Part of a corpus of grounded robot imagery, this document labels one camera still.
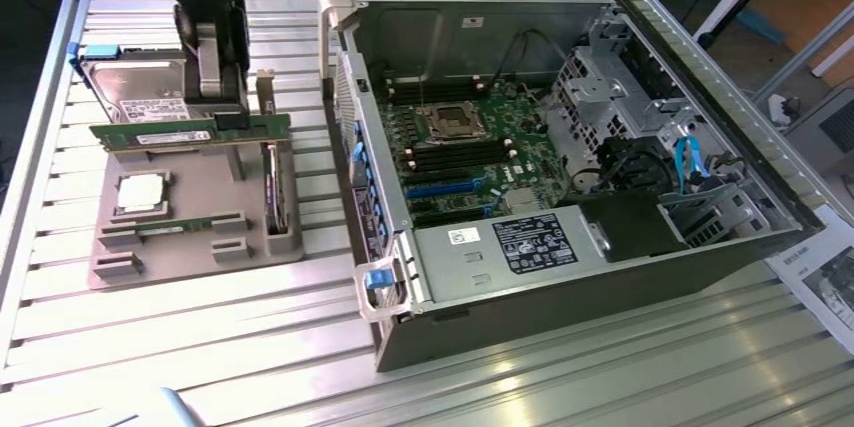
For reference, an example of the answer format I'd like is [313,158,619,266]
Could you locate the green RAM stick white label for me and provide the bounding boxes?
[88,112,293,154]

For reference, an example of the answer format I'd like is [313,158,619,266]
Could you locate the black RAM slot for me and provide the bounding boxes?
[389,91,487,104]
[403,136,512,154]
[388,85,485,98]
[385,74,483,87]
[387,79,484,92]
[404,142,515,160]
[408,154,519,173]
[407,148,517,167]

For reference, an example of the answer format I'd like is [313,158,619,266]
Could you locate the green RAM stick small label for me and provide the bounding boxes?
[135,219,223,238]

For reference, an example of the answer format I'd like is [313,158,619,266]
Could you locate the silver hard disk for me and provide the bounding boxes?
[77,49,195,127]

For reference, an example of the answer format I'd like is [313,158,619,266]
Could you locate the silver CPU chip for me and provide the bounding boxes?
[114,175,169,212]

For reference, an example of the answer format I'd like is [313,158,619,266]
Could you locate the CPU socket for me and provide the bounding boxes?
[415,100,483,144]

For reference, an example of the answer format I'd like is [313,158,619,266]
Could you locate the grey parts rack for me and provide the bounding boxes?
[85,139,303,292]

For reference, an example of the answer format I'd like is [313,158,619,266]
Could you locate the black expansion slot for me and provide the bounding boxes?
[401,169,483,187]
[408,197,493,215]
[412,207,499,228]

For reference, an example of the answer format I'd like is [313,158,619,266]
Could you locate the blue expansion slot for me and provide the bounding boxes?
[404,178,489,200]

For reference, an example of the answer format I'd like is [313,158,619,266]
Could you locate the green motherboard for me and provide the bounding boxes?
[377,71,576,229]

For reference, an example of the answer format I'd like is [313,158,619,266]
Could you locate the silver chipset heatsink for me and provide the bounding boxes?
[501,190,543,214]

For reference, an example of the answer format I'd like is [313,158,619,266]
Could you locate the grey power supply unit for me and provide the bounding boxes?
[411,204,614,304]

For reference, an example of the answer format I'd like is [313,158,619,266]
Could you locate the metal disk bay cage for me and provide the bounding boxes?
[544,5,706,191]

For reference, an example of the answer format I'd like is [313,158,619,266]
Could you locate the black open PC case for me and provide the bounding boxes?
[316,0,827,374]

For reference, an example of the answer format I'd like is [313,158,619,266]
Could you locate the pale blue object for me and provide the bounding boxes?
[80,385,209,427]

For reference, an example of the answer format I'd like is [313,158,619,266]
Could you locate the white power strip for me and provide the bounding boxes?
[766,93,803,124]

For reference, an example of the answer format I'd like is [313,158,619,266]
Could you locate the grey computer tower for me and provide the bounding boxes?
[780,85,854,169]

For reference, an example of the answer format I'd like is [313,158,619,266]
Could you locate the brown cardboard board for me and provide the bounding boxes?
[718,0,854,79]

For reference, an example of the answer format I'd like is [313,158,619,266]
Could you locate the printed paper sheet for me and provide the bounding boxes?
[762,202,854,349]

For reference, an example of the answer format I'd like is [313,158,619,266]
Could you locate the blue disk carrier bracket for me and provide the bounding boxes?
[68,40,123,89]

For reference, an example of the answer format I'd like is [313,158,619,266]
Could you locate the graphics card with metal bracket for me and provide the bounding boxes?
[255,68,293,239]

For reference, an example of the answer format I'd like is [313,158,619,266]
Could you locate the thin black wire loop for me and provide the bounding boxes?
[497,27,570,94]

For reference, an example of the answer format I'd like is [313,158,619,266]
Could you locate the black power wire bundle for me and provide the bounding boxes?
[572,135,676,196]

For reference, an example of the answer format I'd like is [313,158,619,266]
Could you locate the blue data wire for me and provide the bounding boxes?
[671,135,714,197]

